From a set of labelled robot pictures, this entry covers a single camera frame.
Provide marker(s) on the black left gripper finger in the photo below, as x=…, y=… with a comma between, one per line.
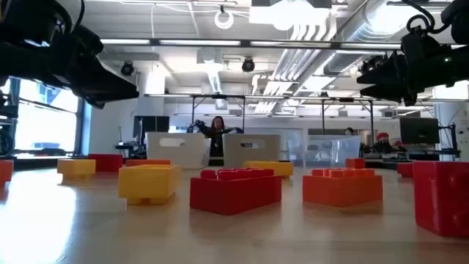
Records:
x=97, y=102
x=110, y=82

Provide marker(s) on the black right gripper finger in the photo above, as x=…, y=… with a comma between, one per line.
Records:
x=392, y=73
x=395, y=94

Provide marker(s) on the red building block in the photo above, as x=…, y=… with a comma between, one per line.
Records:
x=106, y=163
x=441, y=198
x=405, y=169
x=234, y=194

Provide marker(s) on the small yellow building block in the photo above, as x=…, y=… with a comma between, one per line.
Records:
x=76, y=168

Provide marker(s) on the small orange building block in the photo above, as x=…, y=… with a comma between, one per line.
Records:
x=354, y=163

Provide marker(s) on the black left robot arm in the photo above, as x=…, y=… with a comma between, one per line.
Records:
x=14, y=14

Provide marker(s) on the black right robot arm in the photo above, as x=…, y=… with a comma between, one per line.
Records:
x=459, y=18

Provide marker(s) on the long ceiling light strip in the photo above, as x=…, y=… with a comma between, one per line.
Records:
x=289, y=44
x=370, y=45
x=199, y=42
x=125, y=41

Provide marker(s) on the black computer monitor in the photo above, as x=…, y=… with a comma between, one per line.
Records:
x=150, y=124
x=419, y=130

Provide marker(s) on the person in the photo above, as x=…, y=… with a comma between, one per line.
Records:
x=383, y=143
x=349, y=131
x=218, y=132

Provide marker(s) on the black metal stand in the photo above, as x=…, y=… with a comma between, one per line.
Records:
x=453, y=139

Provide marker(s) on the black background machine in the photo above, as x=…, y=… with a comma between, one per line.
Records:
x=5, y=141

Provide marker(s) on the clear plastic bin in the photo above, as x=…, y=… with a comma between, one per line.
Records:
x=329, y=150

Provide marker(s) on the white plastic bin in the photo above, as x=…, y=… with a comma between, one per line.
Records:
x=190, y=150

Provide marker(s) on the gray plastic bin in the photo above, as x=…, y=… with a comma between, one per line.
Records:
x=234, y=154

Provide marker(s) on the black ceiling camera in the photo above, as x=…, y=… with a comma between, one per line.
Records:
x=248, y=65
x=127, y=68

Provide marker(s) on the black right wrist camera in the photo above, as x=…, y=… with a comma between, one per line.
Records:
x=421, y=44

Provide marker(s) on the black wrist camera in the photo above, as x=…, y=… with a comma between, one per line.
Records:
x=88, y=40
x=421, y=44

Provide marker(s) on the black metal gantry frame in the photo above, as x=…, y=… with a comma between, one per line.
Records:
x=192, y=110
x=371, y=121

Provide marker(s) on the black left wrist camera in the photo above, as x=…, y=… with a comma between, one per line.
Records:
x=88, y=40

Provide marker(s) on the silver ribbed ventilation duct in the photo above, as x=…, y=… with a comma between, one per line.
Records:
x=366, y=29

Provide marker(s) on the black metal table frame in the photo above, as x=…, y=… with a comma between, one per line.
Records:
x=36, y=163

